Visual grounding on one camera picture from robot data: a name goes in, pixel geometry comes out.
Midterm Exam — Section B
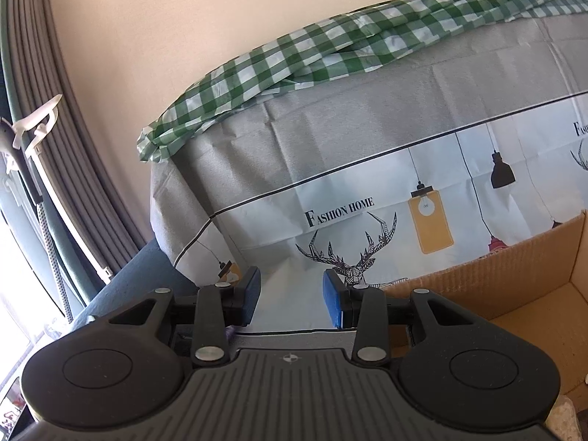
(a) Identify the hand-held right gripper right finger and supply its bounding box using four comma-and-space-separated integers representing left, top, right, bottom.
323, 269, 493, 365

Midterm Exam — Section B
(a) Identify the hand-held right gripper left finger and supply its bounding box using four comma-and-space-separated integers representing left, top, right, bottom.
108, 266, 263, 369

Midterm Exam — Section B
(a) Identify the brown cardboard box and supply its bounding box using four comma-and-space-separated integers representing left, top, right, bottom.
385, 209, 588, 413

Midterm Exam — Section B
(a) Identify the dark blue cushion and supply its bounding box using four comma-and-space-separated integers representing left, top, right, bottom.
71, 238, 204, 332

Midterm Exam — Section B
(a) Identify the grey deer print cloth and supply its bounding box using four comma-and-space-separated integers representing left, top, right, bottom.
149, 9, 588, 337

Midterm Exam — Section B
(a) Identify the grey curtain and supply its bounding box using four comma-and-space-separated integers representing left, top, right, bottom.
0, 0, 148, 314

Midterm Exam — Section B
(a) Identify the green checked cloth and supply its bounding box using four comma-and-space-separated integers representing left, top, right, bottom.
136, 0, 588, 164

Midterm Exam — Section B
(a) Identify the white clothes hanger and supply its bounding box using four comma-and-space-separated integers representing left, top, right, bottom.
8, 94, 114, 284

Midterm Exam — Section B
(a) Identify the braided cable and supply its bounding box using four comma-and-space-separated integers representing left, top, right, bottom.
28, 156, 74, 325

